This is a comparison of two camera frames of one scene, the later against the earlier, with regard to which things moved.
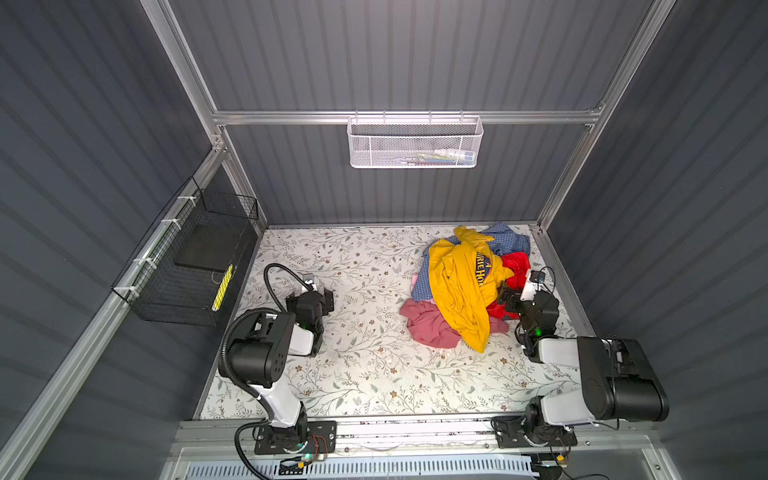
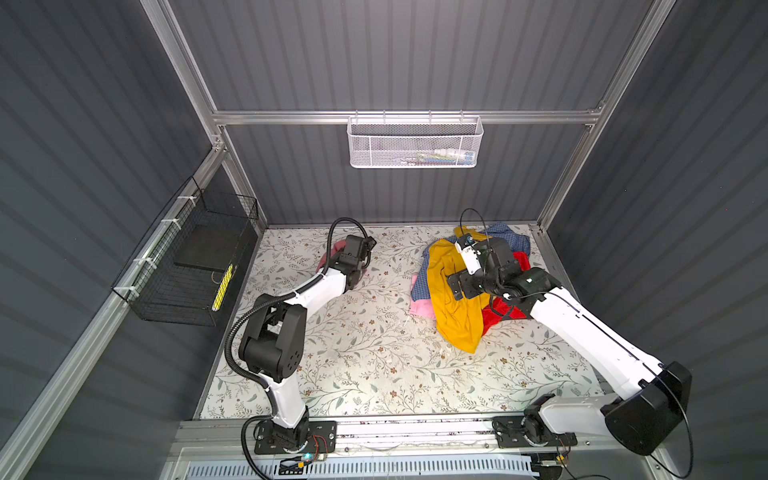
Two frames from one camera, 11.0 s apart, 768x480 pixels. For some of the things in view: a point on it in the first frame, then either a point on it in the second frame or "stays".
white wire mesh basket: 414,142 stays
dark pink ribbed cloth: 428,327 to 339,246
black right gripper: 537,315 to 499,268
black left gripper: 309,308 to 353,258
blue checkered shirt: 506,240 stays
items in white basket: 438,157 stays
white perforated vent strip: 369,469 stays
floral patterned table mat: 372,364 stays
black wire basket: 185,275 stays
